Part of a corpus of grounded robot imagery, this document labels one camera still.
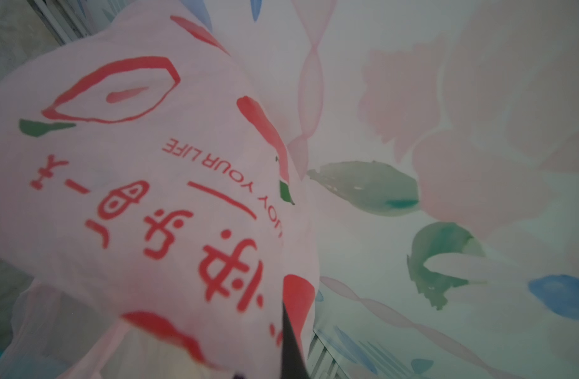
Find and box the pink printed plastic bag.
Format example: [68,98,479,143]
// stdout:
[0,1,319,378]

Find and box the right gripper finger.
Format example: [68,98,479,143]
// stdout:
[280,307,309,379]

